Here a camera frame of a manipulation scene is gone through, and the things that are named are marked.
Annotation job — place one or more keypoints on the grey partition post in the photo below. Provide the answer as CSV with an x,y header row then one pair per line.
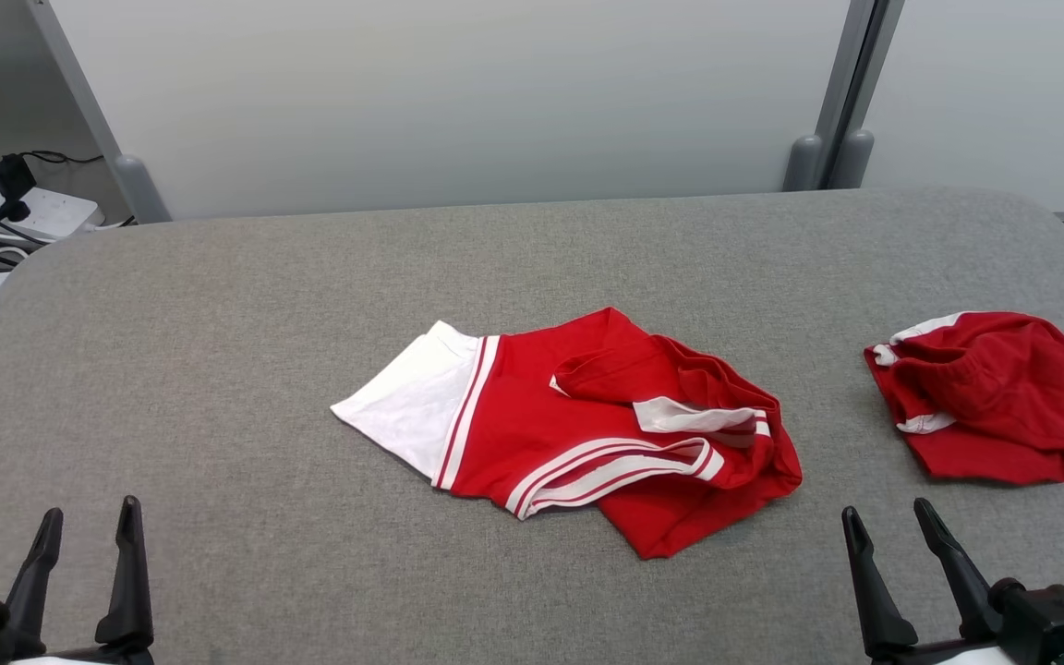
x,y
804,162
139,189
853,157

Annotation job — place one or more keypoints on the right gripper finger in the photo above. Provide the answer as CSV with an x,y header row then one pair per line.
x,y
878,610
961,577

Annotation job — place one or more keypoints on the red basketball jersey white sleeves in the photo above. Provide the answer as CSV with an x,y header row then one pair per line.
x,y
532,416

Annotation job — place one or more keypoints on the white power strip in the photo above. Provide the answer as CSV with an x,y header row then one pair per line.
x,y
56,211

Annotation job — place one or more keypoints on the white partition panel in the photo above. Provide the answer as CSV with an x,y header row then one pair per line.
x,y
1003,92
449,92

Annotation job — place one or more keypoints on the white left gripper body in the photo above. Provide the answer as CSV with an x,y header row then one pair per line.
x,y
79,658

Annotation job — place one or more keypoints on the red shorts white stripes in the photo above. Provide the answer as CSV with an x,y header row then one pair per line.
x,y
994,406

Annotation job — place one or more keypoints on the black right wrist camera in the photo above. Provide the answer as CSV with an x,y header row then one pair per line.
x,y
1049,619

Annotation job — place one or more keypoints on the black power adapter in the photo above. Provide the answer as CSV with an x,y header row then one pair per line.
x,y
10,175

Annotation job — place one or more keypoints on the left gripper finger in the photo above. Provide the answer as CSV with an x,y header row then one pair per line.
x,y
130,591
33,591

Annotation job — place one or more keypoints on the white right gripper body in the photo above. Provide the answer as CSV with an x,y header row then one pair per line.
x,y
948,656

